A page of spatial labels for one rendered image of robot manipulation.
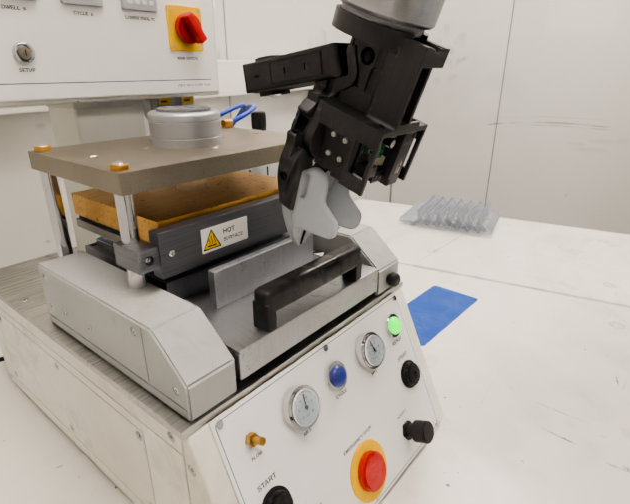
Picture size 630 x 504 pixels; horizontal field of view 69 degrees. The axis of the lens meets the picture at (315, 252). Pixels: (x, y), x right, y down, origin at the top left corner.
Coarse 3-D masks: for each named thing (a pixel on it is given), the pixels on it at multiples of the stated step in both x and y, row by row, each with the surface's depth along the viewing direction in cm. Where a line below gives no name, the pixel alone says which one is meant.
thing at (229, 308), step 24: (288, 240) 52; (312, 240) 55; (240, 264) 46; (264, 264) 49; (288, 264) 52; (216, 288) 44; (240, 288) 47; (336, 288) 49; (360, 288) 52; (216, 312) 44; (240, 312) 44; (288, 312) 44; (312, 312) 46; (336, 312) 49; (240, 336) 40; (264, 336) 41; (288, 336) 43; (240, 360) 39; (264, 360) 41
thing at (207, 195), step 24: (96, 192) 52; (144, 192) 52; (168, 192) 52; (192, 192) 52; (216, 192) 52; (240, 192) 52; (264, 192) 52; (96, 216) 49; (144, 216) 44; (168, 216) 44; (192, 216) 45; (120, 240) 48; (144, 240) 44
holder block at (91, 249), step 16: (272, 240) 56; (96, 256) 53; (112, 256) 51; (224, 256) 51; (240, 256) 52; (192, 272) 47; (160, 288) 46; (176, 288) 46; (192, 288) 47; (208, 288) 49
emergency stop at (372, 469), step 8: (368, 456) 48; (376, 456) 49; (360, 464) 48; (368, 464) 48; (376, 464) 49; (384, 464) 50; (360, 472) 47; (368, 472) 48; (376, 472) 48; (384, 472) 49; (360, 480) 47; (368, 480) 47; (376, 480) 48; (368, 488) 48; (376, 488) 48
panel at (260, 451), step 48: (336, 336) 49; (384, 336) 55; (288, 384) 43; (384, 384) 54; (240, 432) 39; (288, 432) 42; (336, 432) 47; (384, 432) 52; (240, 480) 38; (288, 480) 41; (336, 480) 46; (384, 480) 50
